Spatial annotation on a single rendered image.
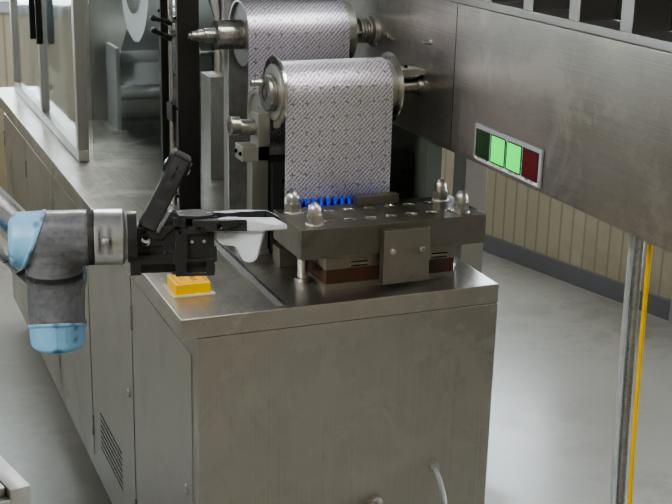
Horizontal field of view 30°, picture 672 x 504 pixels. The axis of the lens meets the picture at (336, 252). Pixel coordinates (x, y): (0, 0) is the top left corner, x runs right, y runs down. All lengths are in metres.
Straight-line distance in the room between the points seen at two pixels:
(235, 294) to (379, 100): 0.51
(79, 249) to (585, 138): 0.91
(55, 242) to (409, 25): 1.29
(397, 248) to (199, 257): 0.84
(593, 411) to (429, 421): 1.70
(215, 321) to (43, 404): 1.94
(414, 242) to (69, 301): 0.95
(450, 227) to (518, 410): 1.74
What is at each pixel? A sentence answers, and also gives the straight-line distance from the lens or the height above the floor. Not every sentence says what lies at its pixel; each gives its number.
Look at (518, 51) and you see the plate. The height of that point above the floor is 1.38.
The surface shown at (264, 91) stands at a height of 1.25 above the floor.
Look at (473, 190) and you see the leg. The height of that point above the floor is 0.99.
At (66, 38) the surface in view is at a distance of 3.63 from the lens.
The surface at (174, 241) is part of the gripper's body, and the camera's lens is 1.69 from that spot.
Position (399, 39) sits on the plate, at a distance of 2.80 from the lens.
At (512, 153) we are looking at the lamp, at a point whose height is 1.19.
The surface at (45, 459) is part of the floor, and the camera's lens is 3.85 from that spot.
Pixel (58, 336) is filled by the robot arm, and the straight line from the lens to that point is 1.71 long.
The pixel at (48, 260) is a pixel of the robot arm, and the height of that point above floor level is 1.20.
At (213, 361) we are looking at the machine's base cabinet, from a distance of 2.35.
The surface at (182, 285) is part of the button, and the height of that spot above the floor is 0.92.
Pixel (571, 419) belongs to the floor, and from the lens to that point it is 4.16.
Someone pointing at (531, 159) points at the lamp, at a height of 1.20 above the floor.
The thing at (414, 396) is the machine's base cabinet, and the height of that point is 0.68.
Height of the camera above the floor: 1.70
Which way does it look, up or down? 17 degrees down
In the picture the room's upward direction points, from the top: 1 degrees clockwise
